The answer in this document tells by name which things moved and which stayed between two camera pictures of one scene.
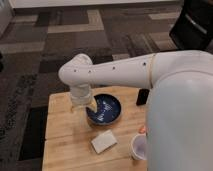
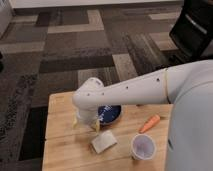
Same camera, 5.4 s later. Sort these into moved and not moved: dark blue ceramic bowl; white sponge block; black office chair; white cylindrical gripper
Moved: white cylindrical gripper
Not moved: white sponge block; black office chair; dark blue ceramic bowl
